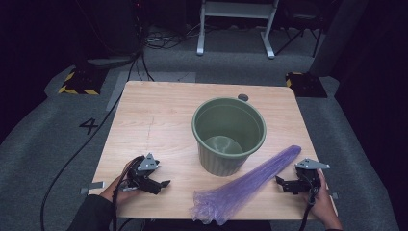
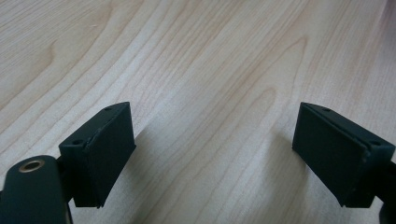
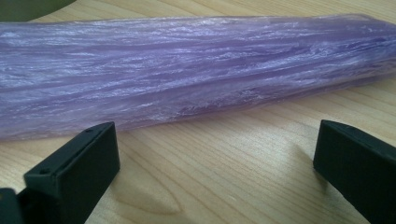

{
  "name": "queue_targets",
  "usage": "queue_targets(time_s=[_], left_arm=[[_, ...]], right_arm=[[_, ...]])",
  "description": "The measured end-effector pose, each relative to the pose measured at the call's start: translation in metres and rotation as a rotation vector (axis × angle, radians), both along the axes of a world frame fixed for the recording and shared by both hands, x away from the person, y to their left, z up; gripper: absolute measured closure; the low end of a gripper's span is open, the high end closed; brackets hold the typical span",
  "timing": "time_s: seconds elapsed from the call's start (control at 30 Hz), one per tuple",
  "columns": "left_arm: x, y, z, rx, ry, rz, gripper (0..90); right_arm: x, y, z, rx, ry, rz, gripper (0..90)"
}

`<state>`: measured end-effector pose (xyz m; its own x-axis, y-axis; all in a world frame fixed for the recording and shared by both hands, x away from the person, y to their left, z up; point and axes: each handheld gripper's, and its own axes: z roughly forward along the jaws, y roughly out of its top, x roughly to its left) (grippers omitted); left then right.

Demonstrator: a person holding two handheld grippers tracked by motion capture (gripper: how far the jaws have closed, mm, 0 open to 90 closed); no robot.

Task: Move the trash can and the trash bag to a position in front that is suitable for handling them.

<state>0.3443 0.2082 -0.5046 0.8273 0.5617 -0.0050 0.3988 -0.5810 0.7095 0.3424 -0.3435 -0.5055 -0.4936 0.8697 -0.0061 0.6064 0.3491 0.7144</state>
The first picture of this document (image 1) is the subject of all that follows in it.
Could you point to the grey upright pillar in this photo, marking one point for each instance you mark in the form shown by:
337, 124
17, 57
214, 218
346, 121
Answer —
340, 35

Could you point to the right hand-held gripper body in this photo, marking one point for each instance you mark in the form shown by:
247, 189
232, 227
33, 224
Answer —
308, 176

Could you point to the person's left hand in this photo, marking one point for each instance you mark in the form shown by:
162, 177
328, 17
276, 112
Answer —
120, 192

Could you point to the purple plastic bag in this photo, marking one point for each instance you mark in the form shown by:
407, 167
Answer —
237, 189

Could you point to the small silver metal bracket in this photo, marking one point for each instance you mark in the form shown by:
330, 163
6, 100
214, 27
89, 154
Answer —
334, 195

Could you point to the black tripod legs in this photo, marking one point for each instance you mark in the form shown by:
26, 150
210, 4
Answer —
298, 38

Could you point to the white metal stand frame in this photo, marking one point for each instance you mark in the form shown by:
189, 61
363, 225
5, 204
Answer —
237, 9

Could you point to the green plastic bin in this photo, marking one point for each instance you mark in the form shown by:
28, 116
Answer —
224, 128

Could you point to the person's right hand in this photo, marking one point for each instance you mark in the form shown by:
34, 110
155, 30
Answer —
324, 200

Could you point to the black yellow striped base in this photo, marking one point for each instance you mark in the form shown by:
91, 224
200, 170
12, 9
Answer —
306, 85
81, 82

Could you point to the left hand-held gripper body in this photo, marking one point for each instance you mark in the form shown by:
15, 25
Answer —
144, 174

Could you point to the dark round table grommet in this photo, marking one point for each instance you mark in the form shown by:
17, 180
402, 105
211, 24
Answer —
243, 97

